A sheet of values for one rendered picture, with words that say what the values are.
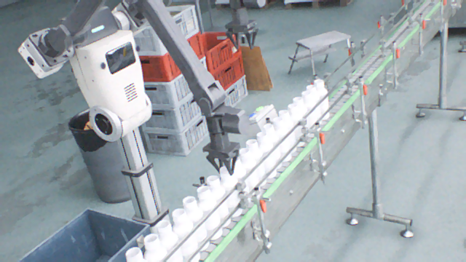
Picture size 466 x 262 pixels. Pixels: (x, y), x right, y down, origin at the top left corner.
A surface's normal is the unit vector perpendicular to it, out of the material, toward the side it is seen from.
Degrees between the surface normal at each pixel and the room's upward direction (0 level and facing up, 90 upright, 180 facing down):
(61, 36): 90
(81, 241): 90
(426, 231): 0
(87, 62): 90
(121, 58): 90
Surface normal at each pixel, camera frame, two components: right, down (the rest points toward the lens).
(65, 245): 0.82, 0.11
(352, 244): -0.18, -0.88
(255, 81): -0.49, 0.58
